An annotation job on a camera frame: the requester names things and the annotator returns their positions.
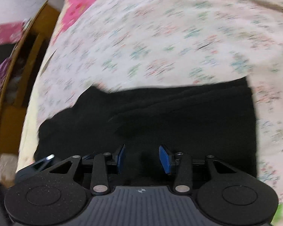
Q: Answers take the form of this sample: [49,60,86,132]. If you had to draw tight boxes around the black pants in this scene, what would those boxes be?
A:
[34,78,257,185]

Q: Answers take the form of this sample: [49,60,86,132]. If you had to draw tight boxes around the brown wooden desk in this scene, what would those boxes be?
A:
[0,3,60,155]

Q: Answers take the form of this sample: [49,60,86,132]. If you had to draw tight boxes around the floral white bed sheet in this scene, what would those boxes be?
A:
[19,0,283,202]

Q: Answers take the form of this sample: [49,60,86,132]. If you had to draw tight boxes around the pink floral cloth on desk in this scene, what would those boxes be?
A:
[0,21,25,45]

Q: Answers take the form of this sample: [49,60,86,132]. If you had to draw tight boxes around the pink yellow cartoon quilt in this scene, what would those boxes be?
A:
[16,0,96,172]

